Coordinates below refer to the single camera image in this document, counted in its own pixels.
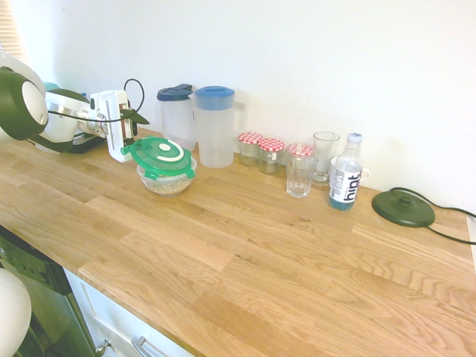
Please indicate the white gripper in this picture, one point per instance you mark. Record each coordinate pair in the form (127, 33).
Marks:
(109, 126)

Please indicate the green round container lid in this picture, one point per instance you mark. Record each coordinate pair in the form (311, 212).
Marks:
(156, 160)

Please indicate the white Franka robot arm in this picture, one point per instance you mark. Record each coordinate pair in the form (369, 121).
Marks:
(59, 126)

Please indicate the clear pitcher with navy lid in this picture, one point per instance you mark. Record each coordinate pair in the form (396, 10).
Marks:
(175, 119)

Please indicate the clear pitcher with blue lid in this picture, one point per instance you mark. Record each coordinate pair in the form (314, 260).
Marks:
(215, 130)

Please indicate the glass jar red checkered lid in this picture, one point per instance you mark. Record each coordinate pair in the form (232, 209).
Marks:
(301, 149)
(270, 160)
(248, 148)

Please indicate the flat black kitchen scale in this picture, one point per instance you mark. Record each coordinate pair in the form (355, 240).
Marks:
(85, 145)

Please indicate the clear bowl with cereal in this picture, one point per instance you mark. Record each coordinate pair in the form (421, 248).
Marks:
(167, 186)

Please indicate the teal box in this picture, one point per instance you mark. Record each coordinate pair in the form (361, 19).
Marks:
(51, 86)

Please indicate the tan window blind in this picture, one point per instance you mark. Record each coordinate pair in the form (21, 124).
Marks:
(11, 26)

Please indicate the faceted drinking glass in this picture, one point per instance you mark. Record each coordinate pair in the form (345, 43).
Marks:
(299, 178)

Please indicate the stainless steel dishwasher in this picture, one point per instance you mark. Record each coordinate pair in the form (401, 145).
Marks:
(52, 297)

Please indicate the white cabinet drawer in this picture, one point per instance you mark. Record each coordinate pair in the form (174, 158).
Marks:
(111, 320)

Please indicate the tall footed glass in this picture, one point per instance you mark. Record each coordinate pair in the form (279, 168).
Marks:
(324, 148)

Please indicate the hint water bottle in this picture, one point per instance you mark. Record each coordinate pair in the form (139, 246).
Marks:
(346, 178)

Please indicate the silver cabinet knob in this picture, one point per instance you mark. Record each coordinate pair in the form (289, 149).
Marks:
(101, 348)

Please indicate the white mug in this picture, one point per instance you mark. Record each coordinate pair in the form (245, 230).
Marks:
(365, 173)

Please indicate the black kettle base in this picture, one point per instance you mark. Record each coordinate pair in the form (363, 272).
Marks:
(403, 210)

